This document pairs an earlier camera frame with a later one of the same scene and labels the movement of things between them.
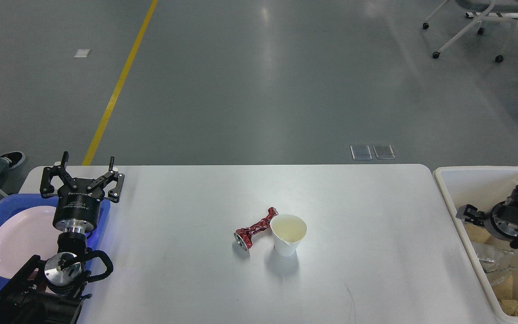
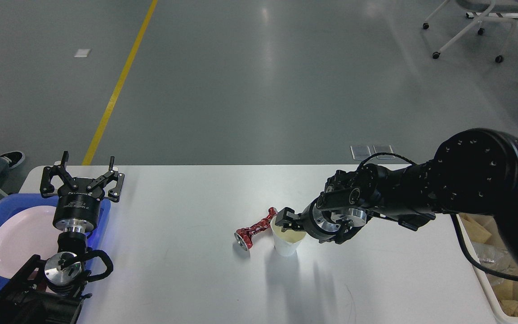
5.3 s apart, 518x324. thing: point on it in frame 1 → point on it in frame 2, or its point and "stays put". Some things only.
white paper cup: (288, 231) stays put
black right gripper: (510, 222) → (324, 225)
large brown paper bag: (478, 233) stays put
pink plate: (29, 232) stays put
